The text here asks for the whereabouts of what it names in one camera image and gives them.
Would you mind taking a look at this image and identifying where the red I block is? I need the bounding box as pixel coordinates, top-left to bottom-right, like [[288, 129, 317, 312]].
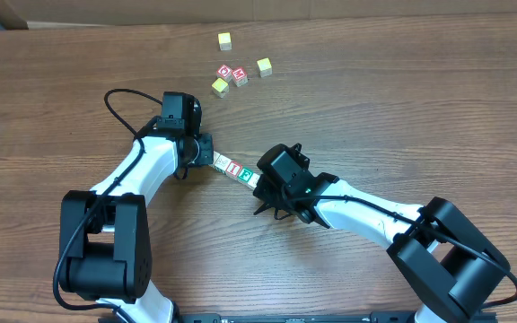
[[224, 161, 243, 180]]

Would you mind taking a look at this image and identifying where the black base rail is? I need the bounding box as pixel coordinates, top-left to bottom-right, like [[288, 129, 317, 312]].
[[98, 311, 498, 323]]

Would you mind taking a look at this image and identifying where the yellow block left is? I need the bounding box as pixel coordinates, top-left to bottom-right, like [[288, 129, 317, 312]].
[[212, 78, 230, 98]]

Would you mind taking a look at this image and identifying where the red M block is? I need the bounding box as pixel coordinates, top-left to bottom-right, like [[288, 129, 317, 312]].
[[232, 67, 249, 87]]

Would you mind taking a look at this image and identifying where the cardboard wall panel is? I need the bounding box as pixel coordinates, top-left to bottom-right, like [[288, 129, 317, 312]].
[[0, 0, 517, 29]]

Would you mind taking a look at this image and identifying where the white blue picture block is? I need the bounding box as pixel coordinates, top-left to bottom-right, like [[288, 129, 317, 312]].
[[213, 152, 221, 166]]

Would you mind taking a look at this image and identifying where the white green picture block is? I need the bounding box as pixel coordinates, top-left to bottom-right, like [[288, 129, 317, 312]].
[[214, 155, 232, 173]]

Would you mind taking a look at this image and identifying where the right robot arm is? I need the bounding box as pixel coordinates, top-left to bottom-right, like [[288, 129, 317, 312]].
[[253, 144, 510, 322]]

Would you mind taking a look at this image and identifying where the plain white wooden block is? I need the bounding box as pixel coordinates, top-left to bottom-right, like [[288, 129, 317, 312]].
[[247, 173, 260, 189]]

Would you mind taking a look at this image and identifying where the green F block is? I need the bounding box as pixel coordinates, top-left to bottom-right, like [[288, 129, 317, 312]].
[[237, 168, 254, 185]]

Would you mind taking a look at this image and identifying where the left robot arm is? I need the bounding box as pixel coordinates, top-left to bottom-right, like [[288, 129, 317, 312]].
[[53, 92, 213, 323]]

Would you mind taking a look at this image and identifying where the far yellow wooden block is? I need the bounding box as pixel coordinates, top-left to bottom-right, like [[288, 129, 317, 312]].
[[217, 32, 232, 51]]

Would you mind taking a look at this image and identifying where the yellow block right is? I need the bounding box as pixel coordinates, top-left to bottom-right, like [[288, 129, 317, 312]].
[[257, 57, 273, 77]]

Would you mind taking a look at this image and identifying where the red O block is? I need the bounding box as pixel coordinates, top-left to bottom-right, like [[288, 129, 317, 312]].
[[216, 65, 232, 83]]

